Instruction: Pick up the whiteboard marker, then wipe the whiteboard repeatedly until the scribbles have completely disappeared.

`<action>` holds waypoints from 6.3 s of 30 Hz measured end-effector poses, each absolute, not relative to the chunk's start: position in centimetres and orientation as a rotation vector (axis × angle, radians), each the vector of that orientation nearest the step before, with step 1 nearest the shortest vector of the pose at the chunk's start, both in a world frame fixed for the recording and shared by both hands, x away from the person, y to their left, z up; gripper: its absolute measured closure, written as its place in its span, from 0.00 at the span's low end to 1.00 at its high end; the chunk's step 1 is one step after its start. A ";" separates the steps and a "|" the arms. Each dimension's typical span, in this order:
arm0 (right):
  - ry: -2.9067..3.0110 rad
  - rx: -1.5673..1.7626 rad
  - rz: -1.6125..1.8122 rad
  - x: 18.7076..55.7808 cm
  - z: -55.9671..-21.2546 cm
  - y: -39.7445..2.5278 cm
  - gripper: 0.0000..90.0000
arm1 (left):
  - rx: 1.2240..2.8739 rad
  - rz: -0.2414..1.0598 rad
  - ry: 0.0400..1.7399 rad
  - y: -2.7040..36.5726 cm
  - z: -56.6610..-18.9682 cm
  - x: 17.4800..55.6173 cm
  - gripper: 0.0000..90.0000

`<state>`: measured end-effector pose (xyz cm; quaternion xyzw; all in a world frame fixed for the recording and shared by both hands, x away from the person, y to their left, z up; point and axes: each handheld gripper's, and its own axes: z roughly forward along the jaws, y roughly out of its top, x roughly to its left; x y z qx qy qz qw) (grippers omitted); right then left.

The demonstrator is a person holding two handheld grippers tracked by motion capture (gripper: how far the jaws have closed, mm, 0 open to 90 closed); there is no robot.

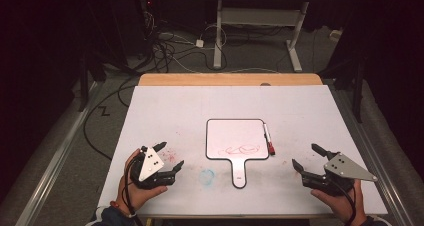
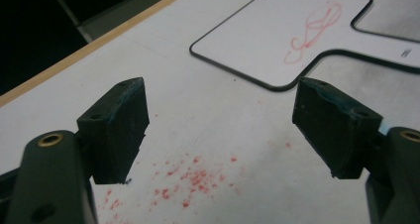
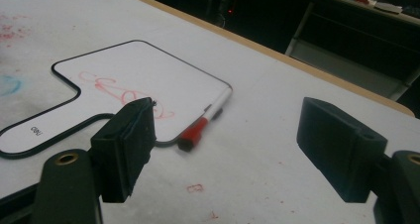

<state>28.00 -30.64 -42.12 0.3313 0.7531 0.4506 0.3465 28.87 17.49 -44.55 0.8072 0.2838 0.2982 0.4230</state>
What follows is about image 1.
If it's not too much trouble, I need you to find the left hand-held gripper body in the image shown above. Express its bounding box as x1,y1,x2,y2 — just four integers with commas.
129,145,177,190

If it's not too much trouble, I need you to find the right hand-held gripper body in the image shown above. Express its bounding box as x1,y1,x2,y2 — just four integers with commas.
300,151,379,198

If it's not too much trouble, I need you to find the white marker with red cap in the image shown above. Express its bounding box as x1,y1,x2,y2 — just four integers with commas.
262,122,277,156

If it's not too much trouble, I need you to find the white paddle whiteboard black rim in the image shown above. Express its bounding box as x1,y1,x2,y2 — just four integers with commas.
205,118,270,189

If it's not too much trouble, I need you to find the person's left hand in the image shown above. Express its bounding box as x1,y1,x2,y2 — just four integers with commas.
115,148,169,218

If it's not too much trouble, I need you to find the person's right hand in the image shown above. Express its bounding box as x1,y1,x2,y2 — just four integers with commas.
310,178,368,226

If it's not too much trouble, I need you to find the red wrist band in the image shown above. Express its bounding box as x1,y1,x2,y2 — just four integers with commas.
109,200,129,219

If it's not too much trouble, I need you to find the black metal stand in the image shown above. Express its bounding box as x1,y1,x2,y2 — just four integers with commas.
329,57,366,124
77,50,108,113

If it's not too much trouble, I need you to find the wooden table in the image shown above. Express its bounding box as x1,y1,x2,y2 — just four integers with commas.
137,72,324,87

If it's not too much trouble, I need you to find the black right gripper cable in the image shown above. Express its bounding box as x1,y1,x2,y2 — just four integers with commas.
328,177,358,226

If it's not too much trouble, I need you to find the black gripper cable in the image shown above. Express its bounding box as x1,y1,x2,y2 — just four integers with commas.
328,177,358,226
122,159,145,226

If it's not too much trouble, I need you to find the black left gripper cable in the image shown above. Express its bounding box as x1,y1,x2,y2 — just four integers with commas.
122,159,145,226

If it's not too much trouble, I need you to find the aluminium floor rail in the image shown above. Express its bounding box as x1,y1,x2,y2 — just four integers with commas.
14,81,102,226
331,85,416,226

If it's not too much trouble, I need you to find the long black floor cable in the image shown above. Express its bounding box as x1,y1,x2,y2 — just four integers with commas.
82,75,141,162

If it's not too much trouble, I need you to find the white floor cable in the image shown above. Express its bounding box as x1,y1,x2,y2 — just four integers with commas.
156,24,279,75

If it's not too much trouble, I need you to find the black floor cable bundle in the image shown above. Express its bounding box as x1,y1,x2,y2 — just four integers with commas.
139,5,218,75

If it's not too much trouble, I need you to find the white metal desk frame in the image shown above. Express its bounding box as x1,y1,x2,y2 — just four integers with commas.
199,0,355,73

